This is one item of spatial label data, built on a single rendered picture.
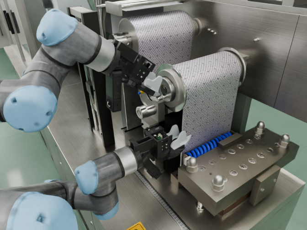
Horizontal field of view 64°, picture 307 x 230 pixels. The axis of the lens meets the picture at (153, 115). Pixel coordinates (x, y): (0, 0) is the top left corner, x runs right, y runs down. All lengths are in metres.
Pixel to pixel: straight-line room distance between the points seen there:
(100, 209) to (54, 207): 0.40
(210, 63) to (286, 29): 0.23
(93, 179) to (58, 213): 0.30
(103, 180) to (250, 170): 0.44
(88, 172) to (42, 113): 0.24
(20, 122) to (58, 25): 0.20
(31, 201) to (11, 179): 2.17
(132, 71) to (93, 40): 0.13
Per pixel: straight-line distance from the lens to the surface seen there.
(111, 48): 0.58
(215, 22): 1.01
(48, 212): 0.33
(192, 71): 0.73
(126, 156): 0.66
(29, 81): 0.48
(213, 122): 0.86
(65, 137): 1.19
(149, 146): 0.68
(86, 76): 1.02
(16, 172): 2.56
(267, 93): 0.93
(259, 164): 0.85
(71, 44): 0.54
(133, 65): 0.63
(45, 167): 2.48
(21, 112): 0.45
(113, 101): 0.64
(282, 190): 0.98
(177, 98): 0.71
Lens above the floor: 1.58
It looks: 32 degrees down
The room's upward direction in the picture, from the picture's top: 1 degrees counter-clockwise
